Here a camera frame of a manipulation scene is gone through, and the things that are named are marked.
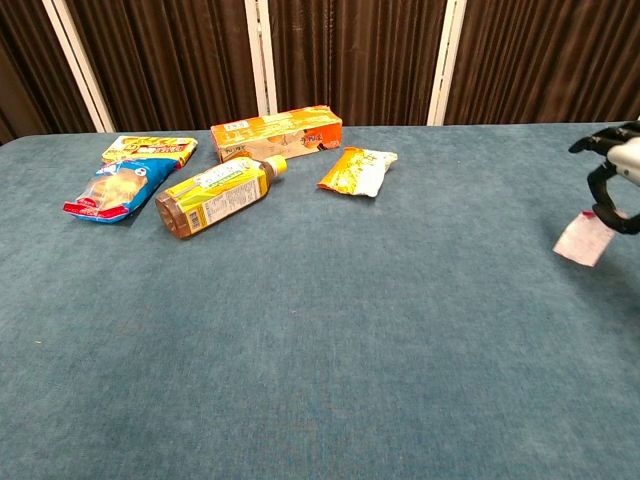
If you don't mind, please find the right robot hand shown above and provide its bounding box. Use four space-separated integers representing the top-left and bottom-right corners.
568 120 640 235

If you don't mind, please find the red tape piece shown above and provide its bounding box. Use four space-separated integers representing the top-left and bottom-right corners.
552 210 616 269

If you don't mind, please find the dark brown curtain panel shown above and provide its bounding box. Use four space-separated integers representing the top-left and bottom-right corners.
444 0 640 126
0 0 96 146
267 0 448 127
64 0 260 132

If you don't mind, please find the orange white snack packet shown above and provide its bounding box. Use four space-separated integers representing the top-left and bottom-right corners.
316 146 399 199

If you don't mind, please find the blue felt table cover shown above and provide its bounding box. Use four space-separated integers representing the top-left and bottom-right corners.
0 121 640 480

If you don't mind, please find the long orange carton box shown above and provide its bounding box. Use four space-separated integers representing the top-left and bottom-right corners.
209 104 345 164

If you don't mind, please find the yellow label tea bottle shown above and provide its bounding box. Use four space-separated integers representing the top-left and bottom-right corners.
154 154 289 241

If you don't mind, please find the yellow snack box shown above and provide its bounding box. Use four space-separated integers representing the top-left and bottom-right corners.
101 135 199 170

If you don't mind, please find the blue snack bag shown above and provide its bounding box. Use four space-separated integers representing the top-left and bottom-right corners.
62 157 177 225

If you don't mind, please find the white partition post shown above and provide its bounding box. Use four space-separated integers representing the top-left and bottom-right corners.
426 0 467 127
243 0 279 117
41 0 117 134

